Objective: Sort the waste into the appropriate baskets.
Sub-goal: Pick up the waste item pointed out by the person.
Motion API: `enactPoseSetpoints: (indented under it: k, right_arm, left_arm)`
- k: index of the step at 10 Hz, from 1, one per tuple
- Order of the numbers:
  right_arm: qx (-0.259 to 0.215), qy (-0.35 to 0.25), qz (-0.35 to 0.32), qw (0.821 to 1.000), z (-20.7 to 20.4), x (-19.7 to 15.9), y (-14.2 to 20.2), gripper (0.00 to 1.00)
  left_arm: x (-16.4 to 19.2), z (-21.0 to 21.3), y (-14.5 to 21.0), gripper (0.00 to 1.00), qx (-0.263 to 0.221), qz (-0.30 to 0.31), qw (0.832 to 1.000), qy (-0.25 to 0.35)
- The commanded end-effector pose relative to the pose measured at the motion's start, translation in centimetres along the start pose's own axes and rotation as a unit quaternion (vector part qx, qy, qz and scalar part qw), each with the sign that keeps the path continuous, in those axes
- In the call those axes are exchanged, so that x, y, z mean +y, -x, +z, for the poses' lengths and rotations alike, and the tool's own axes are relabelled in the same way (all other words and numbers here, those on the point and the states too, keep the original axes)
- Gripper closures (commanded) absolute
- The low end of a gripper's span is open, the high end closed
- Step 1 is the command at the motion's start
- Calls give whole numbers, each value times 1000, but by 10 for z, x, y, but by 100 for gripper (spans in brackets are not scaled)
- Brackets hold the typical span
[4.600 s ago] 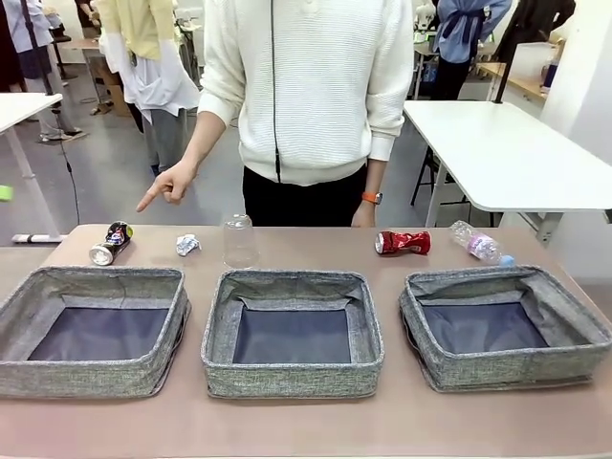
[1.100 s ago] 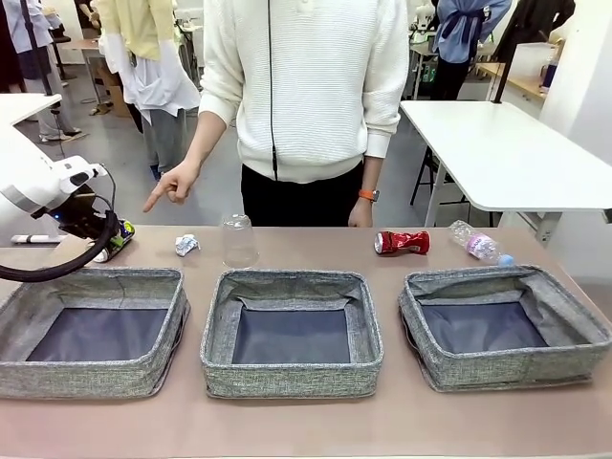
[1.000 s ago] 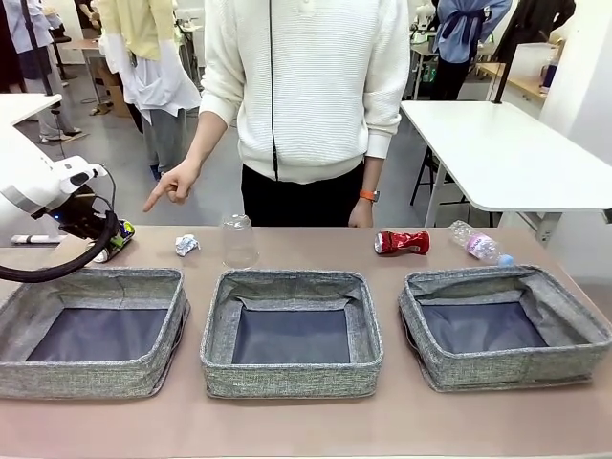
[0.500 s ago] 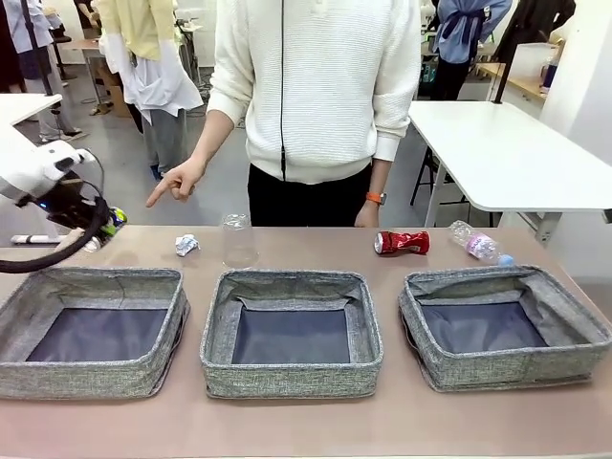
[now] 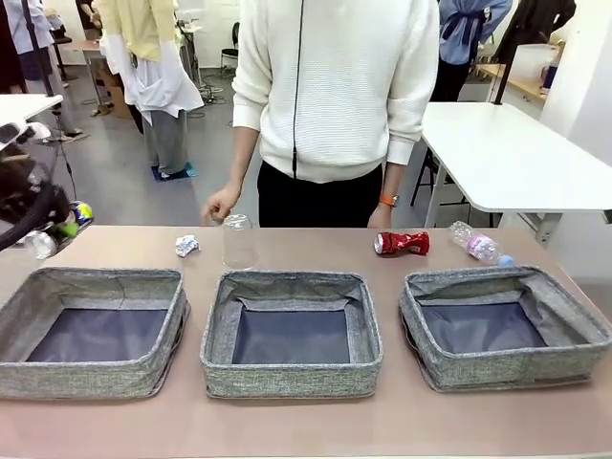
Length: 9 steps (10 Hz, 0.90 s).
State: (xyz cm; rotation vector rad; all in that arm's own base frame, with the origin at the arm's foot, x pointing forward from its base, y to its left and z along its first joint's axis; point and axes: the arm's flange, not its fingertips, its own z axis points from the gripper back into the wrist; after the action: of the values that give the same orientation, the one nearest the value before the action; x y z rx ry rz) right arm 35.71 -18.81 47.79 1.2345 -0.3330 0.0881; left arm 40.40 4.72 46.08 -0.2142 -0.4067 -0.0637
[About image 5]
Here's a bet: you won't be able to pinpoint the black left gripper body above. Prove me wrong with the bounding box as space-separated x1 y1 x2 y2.
0 153 74 227

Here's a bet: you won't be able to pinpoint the crushed blue can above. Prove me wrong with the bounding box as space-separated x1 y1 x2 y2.
69 200 96 230

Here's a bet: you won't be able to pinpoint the silver foil ball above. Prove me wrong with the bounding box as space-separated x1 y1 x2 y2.
174 232 202 259

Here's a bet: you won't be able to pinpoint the clear plastic cup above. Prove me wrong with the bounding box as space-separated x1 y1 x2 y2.
221 213 261 272

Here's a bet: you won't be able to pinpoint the crushed red can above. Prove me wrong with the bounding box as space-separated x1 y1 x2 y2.
372 230 431 258

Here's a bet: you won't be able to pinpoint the clear bottle with pink label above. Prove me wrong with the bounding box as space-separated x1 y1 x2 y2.
448 220 515 268

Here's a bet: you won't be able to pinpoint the person's right forearm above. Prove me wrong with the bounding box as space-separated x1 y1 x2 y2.
228 124 263 192

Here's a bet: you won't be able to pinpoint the person's left forearm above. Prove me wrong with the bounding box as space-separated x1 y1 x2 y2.
381 160 408 200

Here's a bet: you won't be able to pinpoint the person's right hand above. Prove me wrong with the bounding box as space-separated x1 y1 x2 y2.
199 185 240 227

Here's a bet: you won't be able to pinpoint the person's left hand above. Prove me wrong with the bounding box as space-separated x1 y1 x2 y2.
366 203 394 229

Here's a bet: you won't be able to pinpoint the small white table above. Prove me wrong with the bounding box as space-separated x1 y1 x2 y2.
0 93 65 126

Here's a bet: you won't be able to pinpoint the brown cardboard box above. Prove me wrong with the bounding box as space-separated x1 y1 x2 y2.
93 61 134 120

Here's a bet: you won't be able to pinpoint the black pole on small table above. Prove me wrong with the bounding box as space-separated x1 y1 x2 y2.
18 0 56 97

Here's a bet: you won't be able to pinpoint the grey fabric basket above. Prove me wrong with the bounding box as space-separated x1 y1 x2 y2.
398 264 612 394
0 266 191 401
199 269 385 400

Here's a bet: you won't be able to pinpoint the person in pale blue shirt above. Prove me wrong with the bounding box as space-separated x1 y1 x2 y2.
0 0 85 142

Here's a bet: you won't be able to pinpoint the person in yellow sweater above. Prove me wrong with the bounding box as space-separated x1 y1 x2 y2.
93 0 206 181

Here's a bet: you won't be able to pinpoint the black office chair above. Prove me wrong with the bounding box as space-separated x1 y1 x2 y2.
220 21 241 73

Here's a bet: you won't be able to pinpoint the person's black trousers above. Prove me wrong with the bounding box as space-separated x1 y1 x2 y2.
256 160 383 229

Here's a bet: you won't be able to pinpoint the person's white knit sweater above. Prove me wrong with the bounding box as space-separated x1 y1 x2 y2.
231 0 441 185

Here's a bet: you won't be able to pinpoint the person in blue tied shirt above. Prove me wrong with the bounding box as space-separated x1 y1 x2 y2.
437 0 514 102

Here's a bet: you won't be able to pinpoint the black pole on large table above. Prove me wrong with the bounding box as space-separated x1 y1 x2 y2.
492 42 521 105

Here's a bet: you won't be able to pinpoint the clear plastic storage box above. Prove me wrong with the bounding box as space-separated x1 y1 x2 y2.
511 42 561 95

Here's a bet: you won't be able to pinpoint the person in black coat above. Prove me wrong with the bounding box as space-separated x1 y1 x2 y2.
494 0 578 73

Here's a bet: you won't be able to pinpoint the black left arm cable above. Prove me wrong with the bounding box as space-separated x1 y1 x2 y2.
0 142 66 252

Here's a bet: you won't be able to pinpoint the thin black hanging cable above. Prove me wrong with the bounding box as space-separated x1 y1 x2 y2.
51 108 80 205

